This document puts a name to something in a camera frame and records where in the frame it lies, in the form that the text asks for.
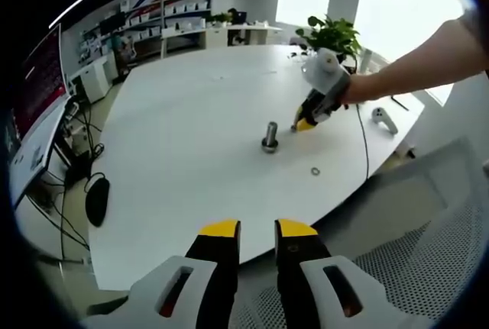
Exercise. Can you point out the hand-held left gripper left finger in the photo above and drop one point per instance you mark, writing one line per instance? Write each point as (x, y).
(214, 268)

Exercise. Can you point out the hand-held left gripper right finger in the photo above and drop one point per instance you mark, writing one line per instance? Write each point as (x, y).
(302, 268)

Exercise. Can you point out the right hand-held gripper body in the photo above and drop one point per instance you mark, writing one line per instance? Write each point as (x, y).
(322, 71)

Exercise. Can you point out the large metal threaded stud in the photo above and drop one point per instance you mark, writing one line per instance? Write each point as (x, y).
(271, 130)

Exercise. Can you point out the small metal washer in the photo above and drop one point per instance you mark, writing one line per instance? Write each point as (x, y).
(315, 168)

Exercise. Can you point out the potted green plant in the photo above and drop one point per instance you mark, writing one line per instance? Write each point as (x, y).
(336, 37)

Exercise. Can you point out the white tabletop stand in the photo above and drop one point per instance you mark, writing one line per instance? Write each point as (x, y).
(366, 60)

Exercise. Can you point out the white handheld controller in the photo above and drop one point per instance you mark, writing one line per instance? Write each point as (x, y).
(379, 114)

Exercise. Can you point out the black office chair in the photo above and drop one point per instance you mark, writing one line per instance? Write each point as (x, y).
(237, 16)

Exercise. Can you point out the white background desk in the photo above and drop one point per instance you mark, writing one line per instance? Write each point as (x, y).
(217, 37)

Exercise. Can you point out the small background plant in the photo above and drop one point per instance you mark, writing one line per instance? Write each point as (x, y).
(221, 18)

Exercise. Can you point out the white mesh chair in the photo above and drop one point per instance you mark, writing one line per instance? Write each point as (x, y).
(420, 252)

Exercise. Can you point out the black oval object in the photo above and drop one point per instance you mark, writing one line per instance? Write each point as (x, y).
(97, 203)

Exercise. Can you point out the shelving with white bins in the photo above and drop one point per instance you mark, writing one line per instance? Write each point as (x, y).
(187, 6)

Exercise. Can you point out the white-screen monitor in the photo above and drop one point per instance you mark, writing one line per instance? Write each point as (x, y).
(34, 153)

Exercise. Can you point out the white low cabinet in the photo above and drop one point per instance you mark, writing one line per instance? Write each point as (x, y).
(95, 81)

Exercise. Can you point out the red-screen monitor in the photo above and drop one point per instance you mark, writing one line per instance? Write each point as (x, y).
(42, 81)

